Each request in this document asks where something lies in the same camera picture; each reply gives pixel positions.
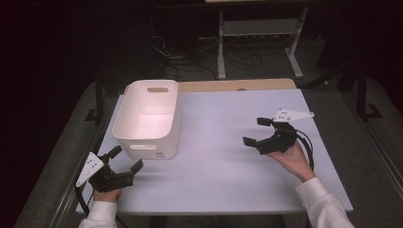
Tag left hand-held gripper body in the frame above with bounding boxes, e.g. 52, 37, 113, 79
75, 151, 136, 193

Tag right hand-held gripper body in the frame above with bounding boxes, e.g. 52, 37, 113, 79
256, 108, 316, 156

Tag white plastic storage bin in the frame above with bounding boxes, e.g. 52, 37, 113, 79
111, 79, 182, 161

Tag person's left hand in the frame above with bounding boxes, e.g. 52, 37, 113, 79
92, 188, 123, 203

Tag person's right hand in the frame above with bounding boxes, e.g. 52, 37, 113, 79
265, 141, 317, 183

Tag black metal stand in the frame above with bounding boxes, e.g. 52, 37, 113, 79
85, 70, 106, 124
355, 65, 384, 122

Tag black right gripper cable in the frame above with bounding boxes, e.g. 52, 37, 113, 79
296, 128, 316, 172

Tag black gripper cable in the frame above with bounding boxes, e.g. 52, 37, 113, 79
296, 128, 316, 172
74, 185, 91, 217

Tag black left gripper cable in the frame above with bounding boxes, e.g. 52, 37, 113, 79
74, 185, 91, 217

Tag white metal desk frame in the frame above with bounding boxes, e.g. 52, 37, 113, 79
217, 6, 309, 80

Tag black floor cables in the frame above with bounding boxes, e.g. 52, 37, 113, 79
151, 33, 264, 81

